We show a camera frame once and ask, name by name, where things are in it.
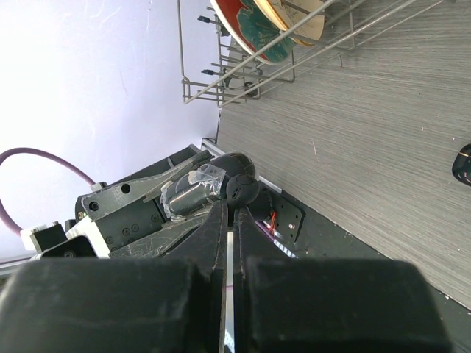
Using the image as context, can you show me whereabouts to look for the glossy black charging case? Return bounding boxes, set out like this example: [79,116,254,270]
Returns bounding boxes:
[451,143,471,186]

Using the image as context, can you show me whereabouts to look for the black hook earbud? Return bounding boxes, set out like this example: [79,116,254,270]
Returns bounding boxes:
[226,174,260,208]

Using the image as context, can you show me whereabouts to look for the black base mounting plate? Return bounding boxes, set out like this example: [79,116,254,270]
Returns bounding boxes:
[271,191,470,352]

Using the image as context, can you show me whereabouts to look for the beige round plate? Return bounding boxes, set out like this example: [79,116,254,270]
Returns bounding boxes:
[255,0,325,47]

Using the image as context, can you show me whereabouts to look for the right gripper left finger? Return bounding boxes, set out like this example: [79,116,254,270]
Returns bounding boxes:
[1,202,228,352]

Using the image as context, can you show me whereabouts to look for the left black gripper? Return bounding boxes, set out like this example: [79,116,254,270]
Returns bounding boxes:
[73,145,213,260]

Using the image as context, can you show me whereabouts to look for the grey wire dish rack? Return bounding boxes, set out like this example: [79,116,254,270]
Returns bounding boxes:
[182,1,442,108]

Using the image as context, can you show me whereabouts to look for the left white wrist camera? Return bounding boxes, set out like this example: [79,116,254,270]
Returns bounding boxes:
[20,216,106,261]

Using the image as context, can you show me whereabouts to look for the white round plate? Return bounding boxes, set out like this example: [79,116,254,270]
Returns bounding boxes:
[210,0,294,65]

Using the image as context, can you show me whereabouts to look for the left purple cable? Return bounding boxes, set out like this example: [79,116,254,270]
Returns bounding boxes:
[0,146,98,235]

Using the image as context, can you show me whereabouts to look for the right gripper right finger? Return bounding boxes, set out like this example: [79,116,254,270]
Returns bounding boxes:
[233,207,453,352]

